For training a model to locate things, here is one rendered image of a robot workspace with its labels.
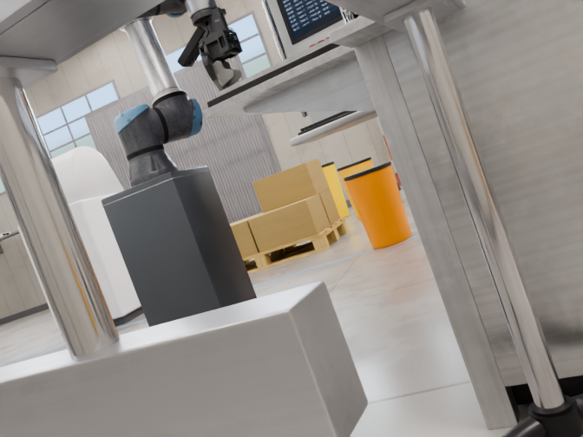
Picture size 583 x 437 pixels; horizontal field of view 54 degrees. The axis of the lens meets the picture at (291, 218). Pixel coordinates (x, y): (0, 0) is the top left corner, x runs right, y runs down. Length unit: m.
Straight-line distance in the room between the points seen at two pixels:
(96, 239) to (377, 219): 2.47
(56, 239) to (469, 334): 0.91
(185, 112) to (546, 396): 1.27
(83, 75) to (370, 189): 7.80
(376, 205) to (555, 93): 2.93
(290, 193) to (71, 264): 4.95
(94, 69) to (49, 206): 10.32
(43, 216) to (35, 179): 0.04
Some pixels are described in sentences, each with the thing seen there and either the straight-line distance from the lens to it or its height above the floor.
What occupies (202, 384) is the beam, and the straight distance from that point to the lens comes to 0.50.
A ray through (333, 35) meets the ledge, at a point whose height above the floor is 0.87.
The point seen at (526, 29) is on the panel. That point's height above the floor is 0.76.
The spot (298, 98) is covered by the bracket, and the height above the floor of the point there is 0.83.
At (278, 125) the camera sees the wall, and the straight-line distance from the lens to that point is 9.31.
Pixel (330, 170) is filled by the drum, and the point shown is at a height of 0.65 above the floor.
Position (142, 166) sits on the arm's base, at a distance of 1.73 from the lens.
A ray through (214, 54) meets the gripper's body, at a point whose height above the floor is 1.01.
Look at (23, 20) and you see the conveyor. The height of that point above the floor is 0.84.
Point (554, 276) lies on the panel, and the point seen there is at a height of 0.30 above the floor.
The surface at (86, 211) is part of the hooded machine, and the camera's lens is 5.20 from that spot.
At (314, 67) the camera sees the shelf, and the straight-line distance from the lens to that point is 1.27.
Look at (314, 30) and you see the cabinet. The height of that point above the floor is 1.18.
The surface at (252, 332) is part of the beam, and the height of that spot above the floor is 0.54.
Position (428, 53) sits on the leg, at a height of 0.76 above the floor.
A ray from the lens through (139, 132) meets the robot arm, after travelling 1.75.
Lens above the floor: 0.64
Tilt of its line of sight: 3 degrees down
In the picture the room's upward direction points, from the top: 20 degrees counter-clockwise
